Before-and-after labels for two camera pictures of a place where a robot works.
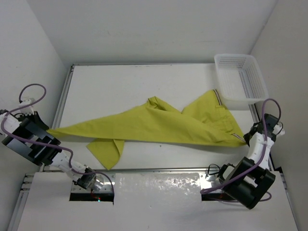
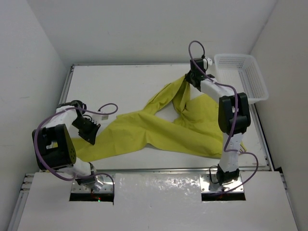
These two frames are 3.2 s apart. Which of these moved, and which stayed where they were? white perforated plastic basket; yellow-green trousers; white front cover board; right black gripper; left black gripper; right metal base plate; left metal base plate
Moved: left black gripper; right black gripper; yellow-green trousers
Stayed: white front cover board; white perforated plastic basket; left metal base plate; right metal base plate
